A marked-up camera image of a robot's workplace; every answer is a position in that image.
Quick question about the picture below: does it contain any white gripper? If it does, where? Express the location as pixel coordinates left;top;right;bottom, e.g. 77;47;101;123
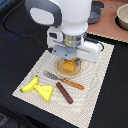
47;27;103;62

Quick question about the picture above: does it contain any orange toy bread loaf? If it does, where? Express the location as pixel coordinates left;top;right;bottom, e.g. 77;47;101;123
62;58;77;72

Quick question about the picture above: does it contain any grey toy frying pan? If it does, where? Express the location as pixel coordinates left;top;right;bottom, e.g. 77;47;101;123
87;1;118;25

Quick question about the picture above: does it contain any brown toy sausage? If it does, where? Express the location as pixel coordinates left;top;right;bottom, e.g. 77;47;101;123
56;82;73;104

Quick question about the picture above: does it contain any yellow toy banana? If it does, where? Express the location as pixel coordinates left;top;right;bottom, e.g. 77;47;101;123
20;76;39;92

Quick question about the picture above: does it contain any yellow toy cheese wedge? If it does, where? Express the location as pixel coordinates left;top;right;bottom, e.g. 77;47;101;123
34;85;53;102

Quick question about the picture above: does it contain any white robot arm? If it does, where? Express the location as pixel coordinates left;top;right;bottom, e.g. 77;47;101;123
25;0;103;62

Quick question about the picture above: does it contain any beige toy plate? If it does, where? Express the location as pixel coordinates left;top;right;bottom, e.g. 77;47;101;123
55;58;82;79

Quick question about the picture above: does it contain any pink toy stove board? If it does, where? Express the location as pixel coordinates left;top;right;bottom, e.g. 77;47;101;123
88;0;128;43

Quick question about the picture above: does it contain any beige woven placemat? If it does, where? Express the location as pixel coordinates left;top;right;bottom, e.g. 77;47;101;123
12;39;114;128

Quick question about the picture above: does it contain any beige toy bowl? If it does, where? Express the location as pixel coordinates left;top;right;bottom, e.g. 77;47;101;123
117;4;128;30

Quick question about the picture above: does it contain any toy fork orange handle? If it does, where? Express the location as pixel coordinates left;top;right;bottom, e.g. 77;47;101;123
42;70;85;91

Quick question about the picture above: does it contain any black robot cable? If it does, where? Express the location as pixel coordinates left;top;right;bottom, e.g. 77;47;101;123
1;0;51;53

